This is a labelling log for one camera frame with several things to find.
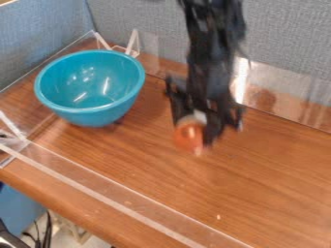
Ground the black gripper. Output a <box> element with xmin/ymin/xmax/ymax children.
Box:
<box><xmin>165</xmin><ymin>63</ymin><xmax>242</xmax><ymax>146</ymax></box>

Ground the brown plush mushroom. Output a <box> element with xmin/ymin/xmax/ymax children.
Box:
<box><xmin>173</xmin><ymin>110</ymin><xmax>206</xmax><ymax>156</ymax></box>

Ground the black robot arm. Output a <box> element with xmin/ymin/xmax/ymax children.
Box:
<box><xmin>165</xmin><ymin>0</ymin><xmax>245</xmax><ymax>148</ymax></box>

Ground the blue plastic bowl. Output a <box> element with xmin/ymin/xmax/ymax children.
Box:
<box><xmin>33</xmin><ymin>49</ymin><xmax>145</xmax><ymax>127</ymax></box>

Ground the clear acrylic back barrier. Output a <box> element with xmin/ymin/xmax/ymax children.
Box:
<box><xmin>124</xmin><ymin>29</ymin><xmax>331</xmax><ymax>134</ymax></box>

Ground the clear acrylic barrier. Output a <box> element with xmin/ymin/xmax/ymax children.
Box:
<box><xmin>124</xmin><ymin>29</ymin><xmax>331</xmax><ymax>134</ymax></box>
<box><xmin>0</xmin><ymin>30</ymin><xmax>112</xmax><ymax>94</ymax></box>
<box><xmin>0</xmin><ymin>110</ymin><xmax>253</xmax><ymax>248</ymax></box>

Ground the clear acrylic left barrier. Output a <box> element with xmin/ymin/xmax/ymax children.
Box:
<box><xmin>0</xmin><ymin>30</ymin><xmax>112</xmax><ymax>94</ymax></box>

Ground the clear acrylic front barrier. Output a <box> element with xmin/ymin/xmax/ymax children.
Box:
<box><xmin>0</xmin><ymin>110</ymin><xmax>253</xmax><ymax>248</ymax></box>

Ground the blue cabinet under table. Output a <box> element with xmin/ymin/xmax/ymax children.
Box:
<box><xmin>0</xmin><ymin>182</ymin><xmax>46</xmax><ymax>235</ymax></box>

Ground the black cable under table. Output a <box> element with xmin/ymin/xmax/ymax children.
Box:
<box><xmin>19</xmin><ymin>211</ymin><xmax>56</xmax><ymax>248</ymax></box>

